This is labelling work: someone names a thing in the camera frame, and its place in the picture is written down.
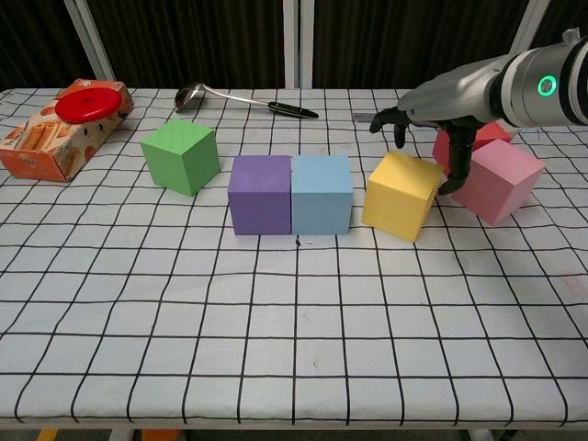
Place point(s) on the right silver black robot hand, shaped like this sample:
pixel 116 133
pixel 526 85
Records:
pixel 450 96

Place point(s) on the red foam cube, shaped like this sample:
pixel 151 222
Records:
pixel 494 133

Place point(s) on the pink foam cube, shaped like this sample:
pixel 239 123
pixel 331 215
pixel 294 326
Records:
pixel 500 184

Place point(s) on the yellow foam cube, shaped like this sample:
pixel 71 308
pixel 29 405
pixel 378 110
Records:
pixel 397 202

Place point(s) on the light blue foam cube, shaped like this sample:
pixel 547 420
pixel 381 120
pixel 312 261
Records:
pixel 321 197

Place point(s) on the purple foam cube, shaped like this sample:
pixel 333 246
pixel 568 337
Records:
pixel 259 197

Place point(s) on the green foam cube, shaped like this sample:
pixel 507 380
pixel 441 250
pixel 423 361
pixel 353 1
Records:
pixel 179 156

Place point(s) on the dark pleated curtain panel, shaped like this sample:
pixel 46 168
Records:
pixel 404 41
pixel 569 14
pixel 193 41
pixel 32 41

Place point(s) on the grey brush black bristles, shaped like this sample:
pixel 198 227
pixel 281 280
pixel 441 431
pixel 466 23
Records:
pixel 363 117

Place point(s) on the white black grid tablecloth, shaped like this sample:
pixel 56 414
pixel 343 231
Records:
pixel 294 321

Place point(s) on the red round plastic lid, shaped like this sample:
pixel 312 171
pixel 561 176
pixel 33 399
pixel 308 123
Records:
pixel 89 105

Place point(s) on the orange snack box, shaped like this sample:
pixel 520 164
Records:
pixel 41 151

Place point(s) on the white slanted frame post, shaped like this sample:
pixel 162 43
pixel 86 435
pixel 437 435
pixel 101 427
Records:
pixel 533 18
pixel 90 41

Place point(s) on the white table frame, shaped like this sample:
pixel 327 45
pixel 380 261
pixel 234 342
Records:
pixel 124 435

